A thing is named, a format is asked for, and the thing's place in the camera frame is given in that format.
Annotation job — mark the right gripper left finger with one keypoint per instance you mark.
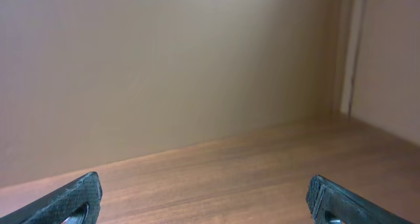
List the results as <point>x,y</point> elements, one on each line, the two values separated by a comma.
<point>76,202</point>

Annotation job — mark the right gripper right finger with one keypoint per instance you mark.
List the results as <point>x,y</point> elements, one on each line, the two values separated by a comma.
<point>329,202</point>

